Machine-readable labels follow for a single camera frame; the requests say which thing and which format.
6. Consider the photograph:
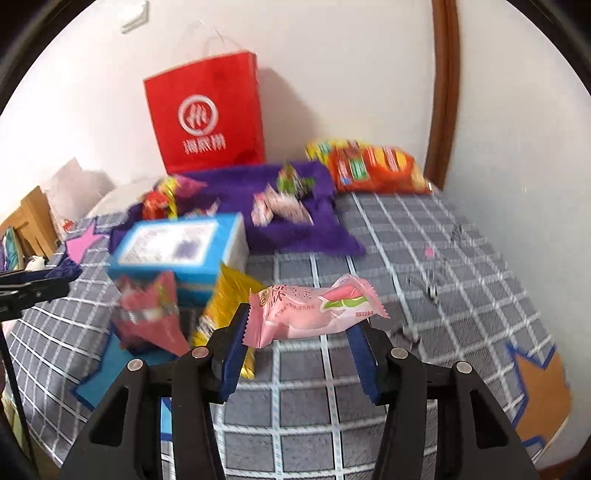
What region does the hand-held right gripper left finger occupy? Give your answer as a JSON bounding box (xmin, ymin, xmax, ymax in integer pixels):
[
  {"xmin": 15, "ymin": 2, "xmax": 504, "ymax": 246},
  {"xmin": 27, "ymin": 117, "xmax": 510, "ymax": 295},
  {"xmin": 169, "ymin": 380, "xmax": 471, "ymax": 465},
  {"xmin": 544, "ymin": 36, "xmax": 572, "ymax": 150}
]
[{"xmin": 60, "ymin": 302, "xmax": 252, "ymax": 480}]

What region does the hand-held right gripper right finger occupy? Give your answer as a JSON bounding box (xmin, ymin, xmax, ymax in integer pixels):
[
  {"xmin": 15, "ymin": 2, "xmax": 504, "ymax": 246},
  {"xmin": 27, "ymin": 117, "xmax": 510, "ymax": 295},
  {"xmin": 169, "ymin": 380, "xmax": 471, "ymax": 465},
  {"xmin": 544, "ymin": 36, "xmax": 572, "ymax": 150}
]
[{"xmin": 346, "ymin": 320, "xmax": 539, "ymax": 480}]

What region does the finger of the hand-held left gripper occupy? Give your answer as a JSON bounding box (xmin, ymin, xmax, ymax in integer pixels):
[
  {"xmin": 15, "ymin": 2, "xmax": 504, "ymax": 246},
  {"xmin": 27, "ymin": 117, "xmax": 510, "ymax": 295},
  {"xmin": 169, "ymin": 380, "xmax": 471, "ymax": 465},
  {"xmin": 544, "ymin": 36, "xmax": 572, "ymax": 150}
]
[{"xmin": 0, "ymin": 268, "xmax": 70, "ymax": 319}]

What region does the pink pillow snack packet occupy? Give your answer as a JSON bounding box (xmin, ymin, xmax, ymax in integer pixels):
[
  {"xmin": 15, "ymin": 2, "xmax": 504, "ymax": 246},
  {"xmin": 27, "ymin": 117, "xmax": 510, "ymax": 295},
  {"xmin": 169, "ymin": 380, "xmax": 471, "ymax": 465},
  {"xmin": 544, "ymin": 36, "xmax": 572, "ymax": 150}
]
[{"xmin": 244, "ymin": 274, "xmax": 391, "ymax": 349}]

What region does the colourful patterned bag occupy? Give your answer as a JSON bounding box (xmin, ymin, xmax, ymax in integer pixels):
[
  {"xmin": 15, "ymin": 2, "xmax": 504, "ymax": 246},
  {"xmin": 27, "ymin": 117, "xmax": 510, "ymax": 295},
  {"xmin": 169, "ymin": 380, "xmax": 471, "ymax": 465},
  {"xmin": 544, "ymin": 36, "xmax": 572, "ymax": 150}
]
[{"xmin": 2, "ymin": 226, "xmax": 24, "ymax": 271}]

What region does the pink triangular snack packet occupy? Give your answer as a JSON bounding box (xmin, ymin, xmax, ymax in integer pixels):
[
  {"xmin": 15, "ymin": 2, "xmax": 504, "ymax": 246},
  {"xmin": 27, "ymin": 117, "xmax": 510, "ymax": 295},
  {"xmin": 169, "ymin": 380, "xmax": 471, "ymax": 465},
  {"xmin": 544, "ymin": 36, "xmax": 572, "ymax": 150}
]
[{"xmin": 111, "ymin": 272, "xmax": 192, "ymax": 356}]

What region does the white plastic bag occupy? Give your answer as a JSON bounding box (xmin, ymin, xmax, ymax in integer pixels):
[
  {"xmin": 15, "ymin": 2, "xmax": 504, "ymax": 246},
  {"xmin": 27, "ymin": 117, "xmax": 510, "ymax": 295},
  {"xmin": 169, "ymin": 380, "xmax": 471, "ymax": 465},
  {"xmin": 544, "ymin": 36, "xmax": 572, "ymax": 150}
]
[{"xmin": 44, "ymin": 157, "xmax": 116, "ymax": 227}]

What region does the grey checked bed sheet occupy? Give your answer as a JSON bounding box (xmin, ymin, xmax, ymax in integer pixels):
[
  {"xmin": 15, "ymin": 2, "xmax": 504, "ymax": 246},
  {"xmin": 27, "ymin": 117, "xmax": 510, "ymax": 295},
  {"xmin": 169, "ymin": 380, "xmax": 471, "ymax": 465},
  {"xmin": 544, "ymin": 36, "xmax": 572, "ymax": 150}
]
[{"xmin": 4, "ymin": 189, "xmax": 573, "ymax": 480}]

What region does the blue tissue pack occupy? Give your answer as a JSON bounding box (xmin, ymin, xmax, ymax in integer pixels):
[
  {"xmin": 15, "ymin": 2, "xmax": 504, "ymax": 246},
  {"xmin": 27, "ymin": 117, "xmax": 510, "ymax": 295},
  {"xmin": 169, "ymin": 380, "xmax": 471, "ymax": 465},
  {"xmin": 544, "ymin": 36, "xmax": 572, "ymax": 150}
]
[{"xmin": 107, "ymin": 212, "xmax": 250, "ymax": 305}]

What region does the purple towel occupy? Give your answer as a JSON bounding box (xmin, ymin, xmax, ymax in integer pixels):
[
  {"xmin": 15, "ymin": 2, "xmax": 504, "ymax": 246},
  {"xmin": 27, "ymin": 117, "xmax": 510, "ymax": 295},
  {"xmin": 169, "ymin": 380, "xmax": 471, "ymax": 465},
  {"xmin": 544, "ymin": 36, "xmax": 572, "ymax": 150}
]
[{"xmin": 111, "ymin": 161, "xmax": 365, "ymax": 257}]

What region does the purple yellow snack packet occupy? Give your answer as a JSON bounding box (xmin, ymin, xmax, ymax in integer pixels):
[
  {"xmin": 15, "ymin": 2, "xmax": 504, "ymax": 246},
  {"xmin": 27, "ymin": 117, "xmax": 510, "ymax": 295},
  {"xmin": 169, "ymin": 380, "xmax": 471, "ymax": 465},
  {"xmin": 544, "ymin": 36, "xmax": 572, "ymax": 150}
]
[{"xmin": 141, "ymin": 175, "xmax": 208, "ymax": 221}]

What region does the green triangular snack packet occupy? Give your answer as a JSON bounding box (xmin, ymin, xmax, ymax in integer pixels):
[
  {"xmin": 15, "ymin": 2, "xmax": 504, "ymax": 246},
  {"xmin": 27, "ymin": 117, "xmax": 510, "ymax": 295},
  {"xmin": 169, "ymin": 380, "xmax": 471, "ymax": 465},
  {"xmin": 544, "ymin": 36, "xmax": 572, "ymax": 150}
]
[{"xmin": 276, "ymin": 164, "xmax": 317, "ymax": 197}]

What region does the orange chips bag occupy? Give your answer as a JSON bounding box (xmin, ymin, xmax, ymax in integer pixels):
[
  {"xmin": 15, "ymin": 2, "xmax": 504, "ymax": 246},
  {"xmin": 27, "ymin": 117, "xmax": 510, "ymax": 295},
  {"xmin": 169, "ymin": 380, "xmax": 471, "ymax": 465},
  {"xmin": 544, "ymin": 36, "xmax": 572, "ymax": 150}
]
[{"xmin": 329, "ymin": 144, "xmax": 432, "ymax": 195}]

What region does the yellow chips bag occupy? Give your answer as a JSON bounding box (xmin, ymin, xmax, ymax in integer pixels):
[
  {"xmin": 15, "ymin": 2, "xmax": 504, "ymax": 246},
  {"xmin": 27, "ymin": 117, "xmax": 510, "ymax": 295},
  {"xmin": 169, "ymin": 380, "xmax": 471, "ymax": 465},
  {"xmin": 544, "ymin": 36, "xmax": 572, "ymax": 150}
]
[{"xmin": 305, "ymin": 140, "xmax": 338, "ymax": 162}]

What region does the red paper bag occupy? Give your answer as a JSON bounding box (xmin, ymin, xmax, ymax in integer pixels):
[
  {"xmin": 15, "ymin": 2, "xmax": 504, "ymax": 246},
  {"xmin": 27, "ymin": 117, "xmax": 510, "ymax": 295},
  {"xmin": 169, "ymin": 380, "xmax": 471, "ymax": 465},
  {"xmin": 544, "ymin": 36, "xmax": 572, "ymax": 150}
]
[{"xmin": 143, "ymin": 21, "xmax": 266, "ymax": 175}]

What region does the brown wooden door frame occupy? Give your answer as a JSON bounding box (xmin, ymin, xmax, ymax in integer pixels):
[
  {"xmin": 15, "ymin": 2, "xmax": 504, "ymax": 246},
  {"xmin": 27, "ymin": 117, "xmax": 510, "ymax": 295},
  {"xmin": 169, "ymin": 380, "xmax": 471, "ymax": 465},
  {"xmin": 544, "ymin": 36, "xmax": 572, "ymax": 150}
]
[{"xmin": 425, "ymin": 0, "xmax": 461, "ymax": 191}]

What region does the white wall switch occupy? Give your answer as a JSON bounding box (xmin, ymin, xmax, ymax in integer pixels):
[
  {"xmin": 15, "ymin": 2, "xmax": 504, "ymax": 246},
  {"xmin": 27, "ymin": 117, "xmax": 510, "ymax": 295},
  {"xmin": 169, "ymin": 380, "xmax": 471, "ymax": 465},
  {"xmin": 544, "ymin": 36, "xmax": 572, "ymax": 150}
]
[{"xmin": 121, "ymin": 0, "xmax": 149, "ymax": 33}]

